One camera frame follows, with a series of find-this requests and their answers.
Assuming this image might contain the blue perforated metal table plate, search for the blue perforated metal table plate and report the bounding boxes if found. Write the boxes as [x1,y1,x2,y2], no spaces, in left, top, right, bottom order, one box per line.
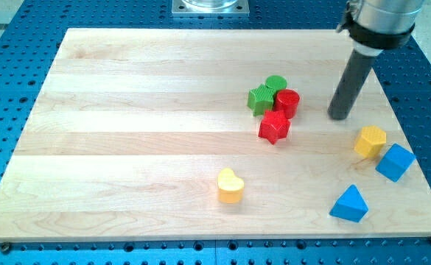
[0,1,431,264]

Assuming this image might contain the blue triangle block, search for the blue triangle block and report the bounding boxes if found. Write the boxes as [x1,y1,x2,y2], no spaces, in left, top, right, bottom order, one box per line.
[329,185,368,222]

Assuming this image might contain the light wooden board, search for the light wooden board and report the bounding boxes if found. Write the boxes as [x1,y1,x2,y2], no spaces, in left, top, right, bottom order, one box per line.
[0,29,431,242]

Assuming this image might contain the yellow hexagon block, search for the yellow hexagon block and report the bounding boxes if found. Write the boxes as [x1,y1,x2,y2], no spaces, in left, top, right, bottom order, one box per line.
[354,125,387,158]

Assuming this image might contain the green cylinder block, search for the green cylinder block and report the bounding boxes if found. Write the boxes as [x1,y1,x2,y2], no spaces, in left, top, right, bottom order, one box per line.
[265,75,287,91]

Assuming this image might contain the red star block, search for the red star block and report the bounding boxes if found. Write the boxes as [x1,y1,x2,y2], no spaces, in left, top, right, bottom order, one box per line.
[258,110,291,144]

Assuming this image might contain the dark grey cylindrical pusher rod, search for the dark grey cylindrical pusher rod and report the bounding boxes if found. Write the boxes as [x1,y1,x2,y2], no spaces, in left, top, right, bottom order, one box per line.
[327,50,376,120]

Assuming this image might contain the blue cube block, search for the blue cube block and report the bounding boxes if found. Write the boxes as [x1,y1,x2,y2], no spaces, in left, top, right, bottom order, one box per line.
[375,144,416,182]

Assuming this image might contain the yellow heart block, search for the yellow heart block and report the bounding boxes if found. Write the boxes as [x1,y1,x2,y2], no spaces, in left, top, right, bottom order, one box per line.
[217,168,245,204]

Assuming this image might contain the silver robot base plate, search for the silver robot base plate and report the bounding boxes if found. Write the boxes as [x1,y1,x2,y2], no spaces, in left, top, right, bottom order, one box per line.
[171,0,250,17]

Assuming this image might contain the green star block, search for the green star block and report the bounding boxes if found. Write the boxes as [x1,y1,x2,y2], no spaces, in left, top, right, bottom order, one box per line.
[247,84,276,116]

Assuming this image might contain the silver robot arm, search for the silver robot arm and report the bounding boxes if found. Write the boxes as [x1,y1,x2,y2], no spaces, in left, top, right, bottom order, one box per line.
[327,0,424,120]

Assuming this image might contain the red cylinder block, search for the red cylinder block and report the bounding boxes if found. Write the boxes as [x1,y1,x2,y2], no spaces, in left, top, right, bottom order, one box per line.
[273,89,301,119]

